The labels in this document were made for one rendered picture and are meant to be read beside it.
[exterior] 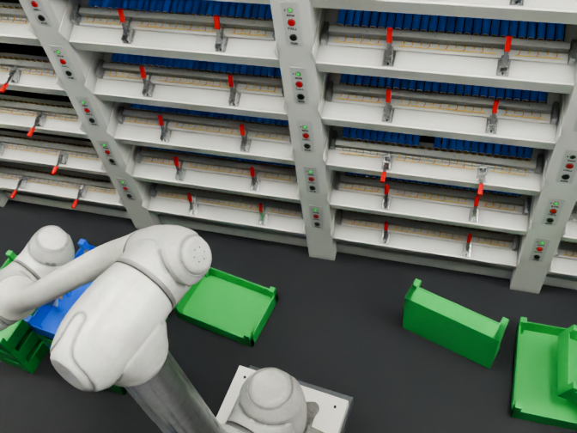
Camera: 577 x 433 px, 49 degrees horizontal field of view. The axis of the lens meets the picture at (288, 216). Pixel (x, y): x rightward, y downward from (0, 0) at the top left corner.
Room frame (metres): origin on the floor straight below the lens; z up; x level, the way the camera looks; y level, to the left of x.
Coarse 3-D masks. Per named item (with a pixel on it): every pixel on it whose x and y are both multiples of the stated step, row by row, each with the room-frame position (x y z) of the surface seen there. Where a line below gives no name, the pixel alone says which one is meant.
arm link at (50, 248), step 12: (48, 228) 0.98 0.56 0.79; (60, 228) 1.00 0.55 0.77; (36, 240) 0.95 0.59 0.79; (48, 240) 0.95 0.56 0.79; (60, 240) 0.95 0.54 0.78; (24, 252) 0.95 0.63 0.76; (36, 252) 0.93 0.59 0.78; (48, 252) 0.92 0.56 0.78; (60, 252) 0.93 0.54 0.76; (72, 252) 0.95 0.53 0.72; (24, 264) 0.92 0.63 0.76; (36, 264) 0.92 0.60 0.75; (48, 264) 0.91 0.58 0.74; (60, 264) 0.92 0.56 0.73; (36, 276) 0.89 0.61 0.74
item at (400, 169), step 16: (336, 128) 1.35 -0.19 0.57; (384, 144) 1.26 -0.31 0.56; (432, 144) 1.22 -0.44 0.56; (336, 160) 1.26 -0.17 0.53; (352, 160) 1.25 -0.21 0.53; (368, 160) 1.23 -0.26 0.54; (416, 160) 1.19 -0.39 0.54; (544, 160) 1.08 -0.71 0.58; (400, 176) 1.18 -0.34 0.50; (416, 176) 1.15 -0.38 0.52; (432, 176) 1.14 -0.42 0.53; (448, 176) 1.12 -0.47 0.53; (464, 176) 1.11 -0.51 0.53; (496, 176) 1.09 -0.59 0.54; (512, 176) 1.08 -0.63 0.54; (528, 176) 1.06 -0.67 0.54; (544, 176) 1.02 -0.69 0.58; (512, 192) 1.06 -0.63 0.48; (528, 192) 1.04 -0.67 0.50
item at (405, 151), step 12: (336, 144) 1.29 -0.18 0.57; (348, 144) 1.28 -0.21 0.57; (360, 144) 1.27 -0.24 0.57; (372, 144) 1.26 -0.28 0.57; (372, 156) 1.23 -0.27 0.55; (420, 156) 1.19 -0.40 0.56; (432, 156) 1.18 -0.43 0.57; (444, 156) 1.16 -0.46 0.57; (456, 156) 1.15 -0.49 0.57; (468, 156) 1.15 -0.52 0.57; (480, 156) 1.14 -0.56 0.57; (528, 168) 1.07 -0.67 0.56
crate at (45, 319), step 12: (84, 240) 1.24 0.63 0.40; (84, 288) 1.12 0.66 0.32; (60, 300) 1.09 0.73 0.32; (72, 300) 1.08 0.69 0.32; (36, 312) 1.03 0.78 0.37; (48, 312) 1.05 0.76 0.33; (60, 312) 1.04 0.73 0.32; (36, 324) 0.99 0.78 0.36; (48, 324) 1.01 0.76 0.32; (48, 336) 0.96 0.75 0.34
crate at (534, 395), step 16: (528, 336) 0.84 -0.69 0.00; (544, 336) 0.83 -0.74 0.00; (528, 352) 0.78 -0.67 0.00; (544, 352) 0.77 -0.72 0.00; (528, 368) 0.73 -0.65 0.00; (544, 368) 0.73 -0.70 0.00; (528, 384) 0.68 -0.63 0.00; (544, 384) 0.68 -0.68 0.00; (512, 400) 0.64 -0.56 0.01; (528, 400) 0.64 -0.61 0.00; (544, 400) 0.63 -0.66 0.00; (560, 400) 0.62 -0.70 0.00; (512, 416) 0.60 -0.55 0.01; (528, 416) 0.58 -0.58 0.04; (544, 416) 0.57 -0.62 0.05; (560, 416) 0.57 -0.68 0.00; (576, 416) 0.57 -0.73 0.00
